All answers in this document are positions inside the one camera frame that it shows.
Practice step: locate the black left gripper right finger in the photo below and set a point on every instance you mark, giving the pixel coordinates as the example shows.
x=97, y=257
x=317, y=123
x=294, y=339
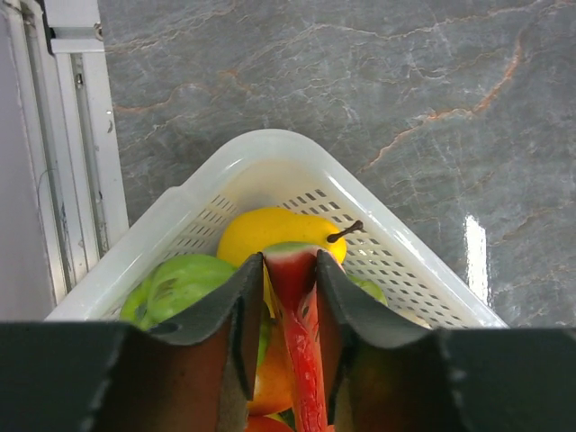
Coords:
x=385, y=373

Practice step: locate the aluminium frame rail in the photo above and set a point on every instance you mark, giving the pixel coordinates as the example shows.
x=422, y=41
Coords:
x=64, y=91

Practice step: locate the green apple toy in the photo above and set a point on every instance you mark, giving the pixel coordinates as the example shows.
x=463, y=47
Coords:
x=369, y=287

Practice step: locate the green tomato toy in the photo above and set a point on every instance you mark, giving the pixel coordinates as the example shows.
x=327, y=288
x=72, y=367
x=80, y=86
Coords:
x=172, y=287

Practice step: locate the watermelon slice toy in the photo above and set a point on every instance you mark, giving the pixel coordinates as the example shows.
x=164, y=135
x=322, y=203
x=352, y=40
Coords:
x=291, y=268

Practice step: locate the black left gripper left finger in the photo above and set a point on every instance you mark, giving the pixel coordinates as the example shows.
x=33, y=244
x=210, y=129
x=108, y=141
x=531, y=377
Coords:
x=194, y=372

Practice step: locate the white plastic fruit basket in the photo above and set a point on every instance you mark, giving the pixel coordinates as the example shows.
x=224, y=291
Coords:
x=279, y=168

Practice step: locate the orange toy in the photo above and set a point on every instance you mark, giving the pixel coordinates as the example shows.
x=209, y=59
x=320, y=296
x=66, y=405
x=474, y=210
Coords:
x=273, y=389

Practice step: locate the red tomato toy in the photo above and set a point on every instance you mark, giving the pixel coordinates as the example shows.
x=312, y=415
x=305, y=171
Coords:
x=266, y=424

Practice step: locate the yellow pear toy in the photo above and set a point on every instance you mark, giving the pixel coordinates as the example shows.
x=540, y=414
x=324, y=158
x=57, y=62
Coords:
x=253, y=231

